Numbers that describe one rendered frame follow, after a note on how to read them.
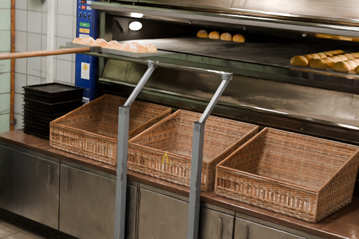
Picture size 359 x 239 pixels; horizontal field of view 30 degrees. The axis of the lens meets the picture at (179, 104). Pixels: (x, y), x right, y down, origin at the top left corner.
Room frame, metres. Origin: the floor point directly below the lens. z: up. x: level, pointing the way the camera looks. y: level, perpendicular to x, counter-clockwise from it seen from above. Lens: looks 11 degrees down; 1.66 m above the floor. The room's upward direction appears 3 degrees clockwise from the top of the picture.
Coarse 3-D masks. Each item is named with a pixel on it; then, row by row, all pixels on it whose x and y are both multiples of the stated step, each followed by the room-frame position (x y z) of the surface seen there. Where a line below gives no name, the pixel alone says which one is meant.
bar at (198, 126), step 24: (192, 72) 3.43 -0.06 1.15; (216, 72) 3.33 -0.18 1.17; (216, 96) 3.23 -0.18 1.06; (120, 120) 3.40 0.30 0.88; (120, 144) 3.40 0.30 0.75; (192, 144) 3.13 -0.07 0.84; (120, 168) 3.40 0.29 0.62; (192, 168) 3.12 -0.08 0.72; (120, 192) 3.39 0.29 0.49; (192, 192) 3.12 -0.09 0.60; (120, 216) 3.39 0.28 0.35; (192, 216) 3.11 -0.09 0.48
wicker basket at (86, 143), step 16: (112, 96) 4.20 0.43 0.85; (80, 112) 4.07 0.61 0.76; (96, 112) 4.18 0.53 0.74; (112, 112) 4.17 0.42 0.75; (144, 112) 4.02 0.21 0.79; (160, 112) 3.94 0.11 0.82; (64, 128) 3.80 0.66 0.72; (80, 128) 4.07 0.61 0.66; (96, 128) 4.18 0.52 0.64; (112, 128) 4.13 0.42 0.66; (144, 128) 3.73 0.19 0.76; (64, 144) 3.80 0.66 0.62; (80, 144) 3.94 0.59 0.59; (96, 144) 3.64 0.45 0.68; (112, 144) 3.98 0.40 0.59; (96, 160) 3.64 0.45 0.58; (112, 160) 3.56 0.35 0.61
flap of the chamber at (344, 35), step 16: (128, 16) 4.24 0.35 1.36; (160, 16) 3.87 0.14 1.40; (176, 16) 3.78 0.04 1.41; (192, 16) 3.71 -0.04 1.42; (272, 32) 3.62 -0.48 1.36; (288, 32) 3.47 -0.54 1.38; (304, 32) 3.35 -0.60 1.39; (320, 32) 3.26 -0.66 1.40; (336, 32) 3.21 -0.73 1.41; (352, 32) 3.16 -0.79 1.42
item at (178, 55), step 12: (192, 60) 3.88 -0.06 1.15; (204, 60) 3.83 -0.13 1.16; (216, 60) 3.78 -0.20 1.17; (228, 60) 3.74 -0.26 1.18; (264, 72) 3.59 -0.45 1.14; (276, 72) 3.55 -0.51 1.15; (288, 72) 3.51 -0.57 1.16; (300, 72) 3.47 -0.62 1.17; (312, 72) 3.44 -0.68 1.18; (348, 84) 3.31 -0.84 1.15
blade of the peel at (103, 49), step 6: (66, 42) 3.98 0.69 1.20; (72, 42) 4.02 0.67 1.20; (102, 48) 3.81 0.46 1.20; (108, 48) 3.78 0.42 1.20; (120, 54) 3.73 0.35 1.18; (126, 54) 3.70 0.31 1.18; (132, 54) 3.67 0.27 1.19; (138, 54) 3.68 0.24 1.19; (144, 54) 3.72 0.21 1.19; (150, 54) 3.76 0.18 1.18; (156, 54) 3.81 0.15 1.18; (162, 54) 3.85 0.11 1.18
